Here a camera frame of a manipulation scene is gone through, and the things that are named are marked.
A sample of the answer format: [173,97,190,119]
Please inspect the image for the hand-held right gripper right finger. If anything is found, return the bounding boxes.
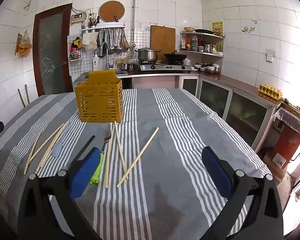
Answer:
[199,146,284,240]

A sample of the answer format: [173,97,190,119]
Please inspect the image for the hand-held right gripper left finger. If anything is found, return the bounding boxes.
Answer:
[17,147,103,240]

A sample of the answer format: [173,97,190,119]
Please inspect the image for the green handled fork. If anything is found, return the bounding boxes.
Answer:
[89,134,112,185]

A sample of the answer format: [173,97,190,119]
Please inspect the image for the light wooden chopstick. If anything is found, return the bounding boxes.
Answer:
[104,122,115,189]
[35,124,67,173]
[23,129,44,175]
[116,127,160,188]
[39,124,69,170]
[114,121,129,180]
[29,123,66,163]

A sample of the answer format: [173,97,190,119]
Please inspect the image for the light blue plastic spoon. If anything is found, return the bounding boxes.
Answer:
[51,127,69,157]

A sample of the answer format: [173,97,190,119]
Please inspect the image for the yellow plastic utensil holder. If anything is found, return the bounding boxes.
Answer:
[74,69,123,123]

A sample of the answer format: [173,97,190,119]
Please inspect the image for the metal cup of utensils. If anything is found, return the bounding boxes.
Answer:
[88,12,100,28]

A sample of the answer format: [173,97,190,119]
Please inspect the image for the black slender utensil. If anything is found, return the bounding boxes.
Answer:
[64,135,96,171]

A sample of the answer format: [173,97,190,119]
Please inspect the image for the thin bamboo pole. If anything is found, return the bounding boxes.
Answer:
[24,84,31,105]
[17,89,26,108]

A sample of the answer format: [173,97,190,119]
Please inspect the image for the grey white striped tablecloth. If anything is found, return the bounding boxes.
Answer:
[0,88,273,240]

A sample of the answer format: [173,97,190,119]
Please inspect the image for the glass door base cabinet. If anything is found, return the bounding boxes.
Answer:
[179,75,282,153]

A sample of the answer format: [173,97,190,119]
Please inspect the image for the small white box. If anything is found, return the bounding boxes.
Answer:
[272,152,287,169]

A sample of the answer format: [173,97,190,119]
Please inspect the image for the red gas cylinder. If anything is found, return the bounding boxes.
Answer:
[272,124,300,170]

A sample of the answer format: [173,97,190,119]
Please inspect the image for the hanging orange plastic bags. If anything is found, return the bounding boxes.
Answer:
[14,31,32,57]

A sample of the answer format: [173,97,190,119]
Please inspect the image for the brown kitchen countertop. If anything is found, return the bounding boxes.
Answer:
[74,71,283,105]

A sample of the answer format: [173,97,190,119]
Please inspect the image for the plastic covered wooden shelf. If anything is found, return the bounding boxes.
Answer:
[274,100,300,135]

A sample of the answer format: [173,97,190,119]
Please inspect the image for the brown framed frosted glass door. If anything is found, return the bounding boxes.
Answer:
[32,3,74,97]

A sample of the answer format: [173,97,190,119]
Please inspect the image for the yellow egg carton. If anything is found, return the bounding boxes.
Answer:
[259,84,283,98]

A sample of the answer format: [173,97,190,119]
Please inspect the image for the cluster of small bowls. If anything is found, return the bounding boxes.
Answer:
[193,63,220,75]

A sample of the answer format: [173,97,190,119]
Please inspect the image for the white pump soap bottle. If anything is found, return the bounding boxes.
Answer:
[92,52,100,72]

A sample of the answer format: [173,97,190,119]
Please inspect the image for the metal sink faucet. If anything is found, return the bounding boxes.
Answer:
[104,47,114,70]

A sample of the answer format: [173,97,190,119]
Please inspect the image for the steel gas stove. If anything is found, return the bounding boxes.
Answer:
[139,62,192,74]

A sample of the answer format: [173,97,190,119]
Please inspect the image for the colourful hanging gloves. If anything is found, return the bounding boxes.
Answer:
[70,37,82,51]

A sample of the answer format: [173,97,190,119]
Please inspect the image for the black wok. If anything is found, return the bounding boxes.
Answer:
[164,51,188,65]

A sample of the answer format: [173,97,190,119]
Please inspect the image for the white hanging cloth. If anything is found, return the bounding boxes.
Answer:
[81,33,97,50]

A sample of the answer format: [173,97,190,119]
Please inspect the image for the row of hanging metal ladles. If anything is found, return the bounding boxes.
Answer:
[97,29,130,55]

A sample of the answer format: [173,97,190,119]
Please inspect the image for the row of condiment bottles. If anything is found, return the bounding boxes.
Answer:
[180,35,223,54]

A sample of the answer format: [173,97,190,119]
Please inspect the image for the steel cooking pot with lid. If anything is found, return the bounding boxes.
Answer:
[135,47,161,63]

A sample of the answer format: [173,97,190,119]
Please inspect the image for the rectangular wooden cutting board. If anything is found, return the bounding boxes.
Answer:
[150,25,176,54]

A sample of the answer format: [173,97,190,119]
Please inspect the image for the round wooden board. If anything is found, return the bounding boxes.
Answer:
[98,0,125,23]

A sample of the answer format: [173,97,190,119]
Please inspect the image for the small wire wall basket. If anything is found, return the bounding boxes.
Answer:
[69,50,81,62]

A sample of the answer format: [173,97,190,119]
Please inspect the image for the metal corner wall shelf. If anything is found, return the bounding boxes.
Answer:
[179,31,225,58]

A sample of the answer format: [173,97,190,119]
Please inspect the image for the yellow wall poster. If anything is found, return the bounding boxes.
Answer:
[211,21,224,37]

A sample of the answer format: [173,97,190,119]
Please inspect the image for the metal wall rack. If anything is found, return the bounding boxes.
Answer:
[81,24,126,33]

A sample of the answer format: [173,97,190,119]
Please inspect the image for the vertical metal wall pipe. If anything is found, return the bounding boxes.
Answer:
[132,0,138,48]

